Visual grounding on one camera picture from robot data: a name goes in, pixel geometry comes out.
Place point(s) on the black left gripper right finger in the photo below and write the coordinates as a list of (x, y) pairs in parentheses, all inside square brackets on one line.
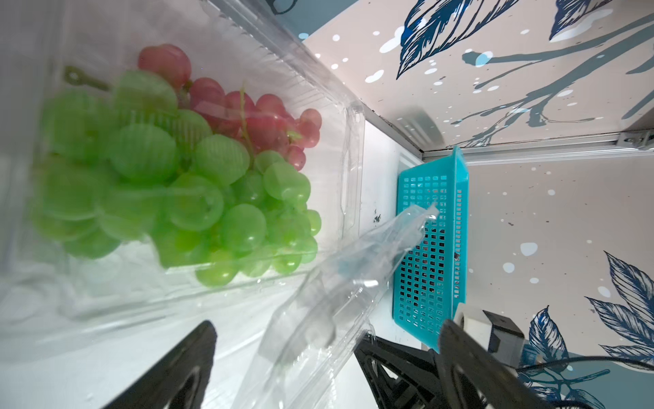
[(471, 378)]

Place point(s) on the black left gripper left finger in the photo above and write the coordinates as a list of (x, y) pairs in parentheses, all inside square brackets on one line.
[(179, 379)]

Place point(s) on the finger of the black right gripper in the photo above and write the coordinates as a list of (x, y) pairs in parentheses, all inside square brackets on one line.
[(400, 376)]

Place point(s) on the clear clamshell container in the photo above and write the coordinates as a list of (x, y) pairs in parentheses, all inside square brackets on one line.
[(54, 304), (311, 336)]

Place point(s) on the teal plastic basket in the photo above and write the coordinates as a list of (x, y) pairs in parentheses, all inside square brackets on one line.
[(431, 281)]

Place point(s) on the green grape bunch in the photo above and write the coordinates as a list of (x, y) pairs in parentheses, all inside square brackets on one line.
[(136, 167)]

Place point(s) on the red grape bunch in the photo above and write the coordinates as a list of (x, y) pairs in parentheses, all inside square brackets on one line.
[(263, 124)]

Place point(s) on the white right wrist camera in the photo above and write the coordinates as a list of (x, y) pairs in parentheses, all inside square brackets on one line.
[(496, 334)]

